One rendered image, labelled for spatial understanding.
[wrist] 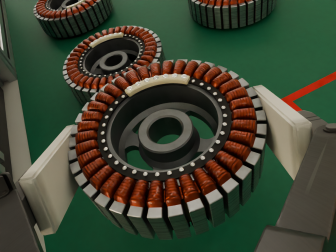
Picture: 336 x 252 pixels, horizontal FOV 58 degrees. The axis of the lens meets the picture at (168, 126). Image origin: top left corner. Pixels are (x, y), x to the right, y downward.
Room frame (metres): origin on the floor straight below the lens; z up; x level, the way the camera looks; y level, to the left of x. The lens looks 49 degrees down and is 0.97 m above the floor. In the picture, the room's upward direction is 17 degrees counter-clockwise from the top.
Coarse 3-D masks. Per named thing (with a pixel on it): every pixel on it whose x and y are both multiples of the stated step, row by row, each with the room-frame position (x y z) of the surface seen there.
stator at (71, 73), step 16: (96, 32) 0.33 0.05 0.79; (112, 32) 0.33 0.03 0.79; (128, 32) 0.32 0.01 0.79; (144, 32) 0.30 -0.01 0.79; (80, 48) 0.31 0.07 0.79; (96, 48) 0.31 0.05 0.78; (112, 48) 0.32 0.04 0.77; (128, 48) 0.31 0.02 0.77; (144, 48) 0.28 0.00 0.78; (160, 48) 0.27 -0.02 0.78; (64, 64) 0.30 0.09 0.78; (80, 64) 0.28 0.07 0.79; (96, 64) 0.30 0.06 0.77; (112, 64) 0.30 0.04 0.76; (128, 64) 0.28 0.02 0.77; (144, 64) 0.25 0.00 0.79; (160, 64) 0.26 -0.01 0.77; (80, 80) 0.25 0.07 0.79; (96, 80) 0.25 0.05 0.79; (80, 96) 0.25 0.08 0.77
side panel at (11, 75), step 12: (0, 0) 0.59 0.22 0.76; (0, 12) 0.52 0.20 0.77; (0, 24) 0.46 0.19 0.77; (0, 36) 0.42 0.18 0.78; (0, 48) 0.38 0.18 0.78; (0, 60) 0.35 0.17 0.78; (12, 60) 0.39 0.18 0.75; (0, 72) 0.36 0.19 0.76; (12, 72) 0.35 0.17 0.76; (0, 84) 0.35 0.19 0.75
